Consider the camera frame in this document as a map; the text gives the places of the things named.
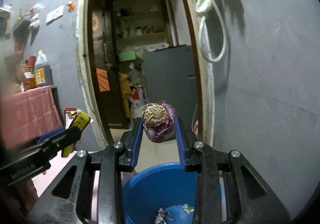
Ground wall rack with items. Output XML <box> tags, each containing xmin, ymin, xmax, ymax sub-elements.
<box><xmin>11</xmin><ymin>2</ymin><xmax>45</xmax><ymax>31</ymax></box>

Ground blue plastic bucket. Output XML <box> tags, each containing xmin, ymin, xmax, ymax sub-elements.
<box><xmin>122</xmin><ymin>162</ymin><xmax>223</xmax><ymax>224</ymax></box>

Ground green box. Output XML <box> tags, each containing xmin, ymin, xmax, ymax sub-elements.
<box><xmin>118</xmin><ymin>51</ymin><xmax>137</xmax><ymax>62</ymax></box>

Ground white red bag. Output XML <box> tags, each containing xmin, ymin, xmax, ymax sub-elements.
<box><xmin>129</xmin><ymin>87</ymin><xmax>147</xmax><ymax>124</ymax></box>

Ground white wall plate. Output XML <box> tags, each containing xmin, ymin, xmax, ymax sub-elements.
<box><xmin>45</xmin><ymin>5</ymin><xmax>65</xmax><ymax>24</ymax></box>

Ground orange sauce bottle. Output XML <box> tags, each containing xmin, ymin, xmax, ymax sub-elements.
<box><xmin>22</xmin><ymin>65</ymin><xmax>35</xmax><ymax>90</ymax></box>

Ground pink plaid cloth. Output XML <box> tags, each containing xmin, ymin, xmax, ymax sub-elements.
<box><xmin>0</xmin><ymin>86</ymin><xmax>63</xmax><ymax>149</ymax></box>

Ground white cable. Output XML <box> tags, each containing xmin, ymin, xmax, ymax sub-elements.
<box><xmin>199</xmin><ymin>0</ymin><xmax>230</xmax><ymax>63</ymax></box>

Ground purple onion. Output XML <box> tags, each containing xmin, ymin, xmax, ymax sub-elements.
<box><xmin>140</xmin><ymin>100</ymin><xmax>177</xmax><ymax>143</ymax></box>

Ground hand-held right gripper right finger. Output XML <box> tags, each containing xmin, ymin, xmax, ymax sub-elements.
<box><xmin>174</xmin><ymin>117</ymin><xmax>292</xmax><ymax>224</ymax></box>

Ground white door frame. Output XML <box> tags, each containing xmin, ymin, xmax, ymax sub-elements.
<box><xmin>75</xmin><ymin>0</ymin><xmax>215</xmax><ymax>150</ymax></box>

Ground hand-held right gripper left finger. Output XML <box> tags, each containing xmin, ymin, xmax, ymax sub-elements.
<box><xmin>26</xmin><ymin>117</ymin><xmax>144</xmax><ymax>224</ymax></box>

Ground dark wooden door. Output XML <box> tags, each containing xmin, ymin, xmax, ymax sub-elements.
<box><xmin>87</xmin><ymin>0</ymin><xmax>130</xmax><ymax>130</ymax></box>

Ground cooking oil jug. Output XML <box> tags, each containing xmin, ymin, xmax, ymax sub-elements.
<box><xmin>34</xmin><ymin>50</ymin><xmax>53</xmax><ymax>88</ymax></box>

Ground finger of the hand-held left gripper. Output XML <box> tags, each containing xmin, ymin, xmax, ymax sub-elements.
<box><xmin>44</xmin><ymin>126</ymin><xmax>83</xmax><ymax>164</ymax></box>
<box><xmin>37</xmin><ymin>126</ymin><xmax>68</xmax><ymax>145</ymax></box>

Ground wooden shelf unit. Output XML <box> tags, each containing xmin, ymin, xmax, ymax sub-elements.
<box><xmin>112</xmin><ymin>0</ymin><xmax>175</xmax><ymax>50</ymax></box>

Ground red yellow snack wrapper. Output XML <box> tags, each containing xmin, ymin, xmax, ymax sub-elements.
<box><xmin>61</xmin><ymin>107</ymin><xmax>91</xmax><ymax>158</ymax></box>

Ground yellow bag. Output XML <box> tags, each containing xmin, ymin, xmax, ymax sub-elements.
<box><xmin>119</xmin><ymin>72</ymin><xmax>132</xmax><ymax>119</ymax></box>

